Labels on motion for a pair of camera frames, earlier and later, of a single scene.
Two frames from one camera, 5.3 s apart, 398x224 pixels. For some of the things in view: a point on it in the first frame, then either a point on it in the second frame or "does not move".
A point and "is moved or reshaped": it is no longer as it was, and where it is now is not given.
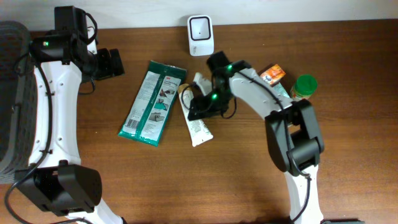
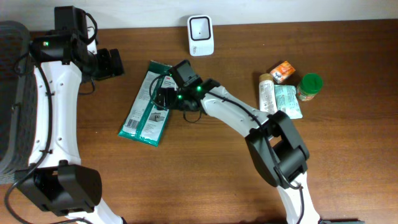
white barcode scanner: x=201 y=37 does not move
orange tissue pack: x=273 y=74 -> x=283 y=71
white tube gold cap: x=199 y=130 is moved or reshaped
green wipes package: x=153 y=103 does not move
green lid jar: x=303 y=88 is moved or reshaped
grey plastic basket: x=18 y=112 does not move
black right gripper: x=199 y=107 -> x=165 y=101
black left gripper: x=104 y=64 does not move
